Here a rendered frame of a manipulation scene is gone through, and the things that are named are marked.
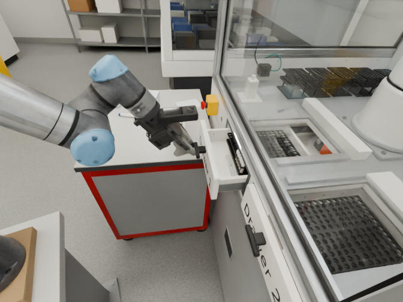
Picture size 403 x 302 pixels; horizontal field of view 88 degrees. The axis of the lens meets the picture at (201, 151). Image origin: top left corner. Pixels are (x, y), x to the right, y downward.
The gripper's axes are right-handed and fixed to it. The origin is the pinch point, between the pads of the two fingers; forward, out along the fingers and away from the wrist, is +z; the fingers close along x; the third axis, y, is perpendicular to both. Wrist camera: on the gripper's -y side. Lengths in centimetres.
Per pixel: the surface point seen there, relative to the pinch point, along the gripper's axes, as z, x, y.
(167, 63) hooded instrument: -2, -80, 7
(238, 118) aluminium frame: 2.7, -5.0, -16.8
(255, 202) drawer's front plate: 6.5, 23.4, -11.3
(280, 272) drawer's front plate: 6.7, 39.4, -10.9
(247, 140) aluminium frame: 2.6, 6.4, -16.5
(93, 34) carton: -24, -384, 146
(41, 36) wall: -72, -427, 244
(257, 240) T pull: 6.6, 32.1, -8.5
